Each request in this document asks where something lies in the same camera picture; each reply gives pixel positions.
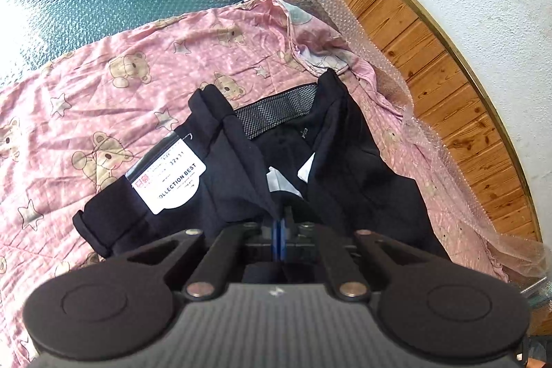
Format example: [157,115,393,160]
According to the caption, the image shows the gold metal trim strip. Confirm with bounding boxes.
[302,0,545,243]

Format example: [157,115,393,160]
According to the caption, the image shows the white paper garment tag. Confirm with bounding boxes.
[130,134,207,216]

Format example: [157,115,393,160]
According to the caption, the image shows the clear bubble wrap sheet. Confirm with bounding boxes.
[0,0,550,278]

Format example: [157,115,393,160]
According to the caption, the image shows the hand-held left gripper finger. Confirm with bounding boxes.
[125,217,280,302]
[281,209,432,302]

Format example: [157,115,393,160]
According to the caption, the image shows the pink bear-printed blanket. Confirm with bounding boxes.
[0,0,510,368]

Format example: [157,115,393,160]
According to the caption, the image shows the black pants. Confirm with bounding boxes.
[72,68,449,265]

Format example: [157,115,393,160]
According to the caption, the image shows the wooden plank panel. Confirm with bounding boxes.
[287,0,543,243]

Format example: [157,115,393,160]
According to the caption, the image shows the green textured mat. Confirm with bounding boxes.
[0,0,285,90]

